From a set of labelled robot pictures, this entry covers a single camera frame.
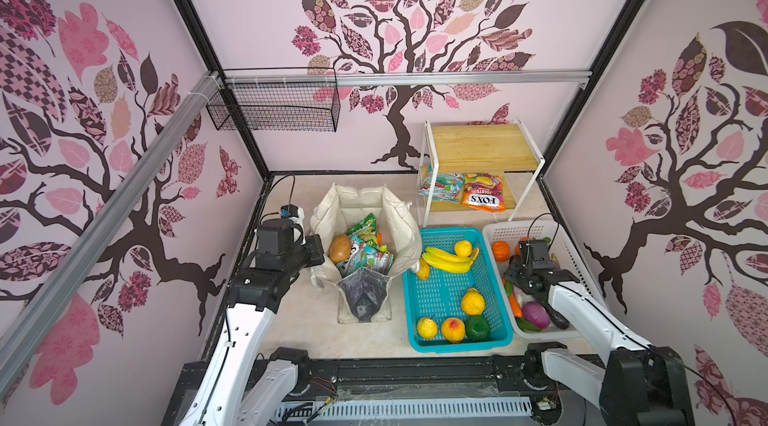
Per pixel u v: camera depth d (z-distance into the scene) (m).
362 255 0.81
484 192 0.90
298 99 0.95
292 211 0.64
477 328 0.77
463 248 0.90
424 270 0.88
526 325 0.78
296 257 0.60
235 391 0.39
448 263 0.91
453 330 0.76
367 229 0.91
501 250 0.90
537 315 0.78
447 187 0.91
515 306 0.81
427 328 0.78
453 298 0.87
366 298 0.78
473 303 0.81
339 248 0.81
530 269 0.67
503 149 0.82
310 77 0.92
